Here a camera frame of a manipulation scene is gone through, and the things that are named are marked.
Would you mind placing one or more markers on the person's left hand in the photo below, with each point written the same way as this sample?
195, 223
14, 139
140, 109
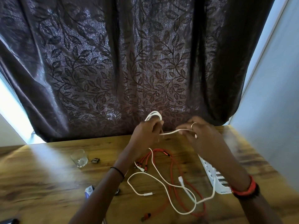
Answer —
144, 137

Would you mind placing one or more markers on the person's right hand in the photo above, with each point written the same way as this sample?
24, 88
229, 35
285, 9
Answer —
210, 142

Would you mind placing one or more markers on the white plastic slotted basket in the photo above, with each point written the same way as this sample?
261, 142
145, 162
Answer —
210, 171

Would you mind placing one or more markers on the black earbuds case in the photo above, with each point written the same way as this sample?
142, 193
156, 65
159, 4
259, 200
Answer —
8, 221

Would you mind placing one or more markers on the person's left forearm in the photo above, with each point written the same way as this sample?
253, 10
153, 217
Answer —
100, 200

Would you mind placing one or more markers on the person's right forearm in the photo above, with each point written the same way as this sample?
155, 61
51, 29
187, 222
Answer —
257, 212

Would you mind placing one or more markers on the black thread wristband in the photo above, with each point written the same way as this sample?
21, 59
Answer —
119, 171

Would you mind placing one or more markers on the small dark metal clip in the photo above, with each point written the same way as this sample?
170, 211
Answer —
95, 160

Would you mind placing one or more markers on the red wristband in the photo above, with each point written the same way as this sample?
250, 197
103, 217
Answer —
245, 190

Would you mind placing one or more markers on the small round silver object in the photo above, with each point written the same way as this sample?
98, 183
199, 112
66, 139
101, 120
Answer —
117, 192

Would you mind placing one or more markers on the clear drinking glass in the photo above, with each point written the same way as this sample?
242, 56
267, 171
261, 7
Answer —
80, 159

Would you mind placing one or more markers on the brown leaf-patterned curtain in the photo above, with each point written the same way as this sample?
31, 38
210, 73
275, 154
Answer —
140, 67

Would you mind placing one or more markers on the white and blue eraser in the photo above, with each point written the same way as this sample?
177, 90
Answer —
89, 191

